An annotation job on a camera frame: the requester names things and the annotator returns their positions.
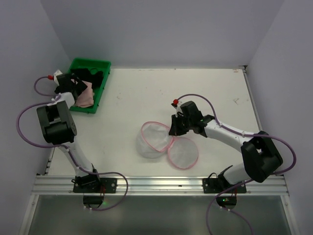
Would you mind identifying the pink bra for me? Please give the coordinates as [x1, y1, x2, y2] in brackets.
[75, 81, 94, 108]

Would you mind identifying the black bra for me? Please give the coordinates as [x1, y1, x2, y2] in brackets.
[70, 68, 104, 89]

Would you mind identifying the white mesh laundry bag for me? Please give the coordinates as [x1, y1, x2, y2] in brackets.
[135, 121, 199, 170]

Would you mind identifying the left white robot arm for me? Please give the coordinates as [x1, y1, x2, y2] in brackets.
[37, 70, 100, 187]

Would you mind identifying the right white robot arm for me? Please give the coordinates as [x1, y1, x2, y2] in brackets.
[169, 99, 283, 190]

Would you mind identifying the green plastic tray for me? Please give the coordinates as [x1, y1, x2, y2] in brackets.
[68, 57, 111, 114]

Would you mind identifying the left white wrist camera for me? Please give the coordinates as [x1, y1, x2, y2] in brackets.
[53, 70, 63, 84]

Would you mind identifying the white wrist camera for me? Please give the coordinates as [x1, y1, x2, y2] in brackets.
[53, 70, 63, 84]
[171, 99, 182, 117]

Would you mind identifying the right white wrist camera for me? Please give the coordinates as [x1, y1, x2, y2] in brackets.
[171, 99, 182, 117]

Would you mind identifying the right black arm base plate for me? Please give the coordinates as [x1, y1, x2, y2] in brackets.
[202, 173, 233, 194]

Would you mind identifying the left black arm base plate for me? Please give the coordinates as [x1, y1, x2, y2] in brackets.
[71, 174, 117, 193]

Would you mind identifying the aluminium mounting rail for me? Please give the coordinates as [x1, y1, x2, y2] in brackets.
[31, 175, 289, 196]

